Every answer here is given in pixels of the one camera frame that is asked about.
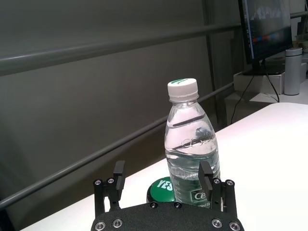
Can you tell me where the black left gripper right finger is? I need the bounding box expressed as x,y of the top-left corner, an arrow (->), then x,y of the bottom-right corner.
198,161 -> 238,218

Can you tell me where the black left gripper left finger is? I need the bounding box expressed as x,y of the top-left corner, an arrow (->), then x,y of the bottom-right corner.
93,160 -> 128,214

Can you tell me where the small black object behind bottle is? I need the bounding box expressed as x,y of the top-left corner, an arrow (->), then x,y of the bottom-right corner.
145,176 -> 178,205

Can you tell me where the clear water bottle green label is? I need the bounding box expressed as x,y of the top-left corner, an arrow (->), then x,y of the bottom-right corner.
164,78 -> 221,209

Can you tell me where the white background desk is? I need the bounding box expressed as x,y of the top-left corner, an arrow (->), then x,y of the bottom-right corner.
223,78 -> 308,126

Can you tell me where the white monitor riser box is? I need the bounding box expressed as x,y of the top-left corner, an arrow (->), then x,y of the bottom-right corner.
233,71 -> 286,95

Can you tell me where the white thermos flask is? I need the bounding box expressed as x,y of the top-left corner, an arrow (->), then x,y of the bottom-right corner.
284,47 -> 303,95

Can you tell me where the black computer monitor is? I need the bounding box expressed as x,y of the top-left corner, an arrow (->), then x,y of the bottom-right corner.
238,0 -> 293,76

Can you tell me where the thin black monitor cable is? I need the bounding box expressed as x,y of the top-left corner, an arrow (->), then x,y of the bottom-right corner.
231,74 -> 255,123
260,59 -> 281,103

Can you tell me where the grey vertical partition post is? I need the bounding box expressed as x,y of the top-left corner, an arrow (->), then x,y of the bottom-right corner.
204,0 -> 235,129

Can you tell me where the thick grey horizontal rail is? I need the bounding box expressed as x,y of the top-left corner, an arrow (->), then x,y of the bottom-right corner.
0,24 -> 241,77

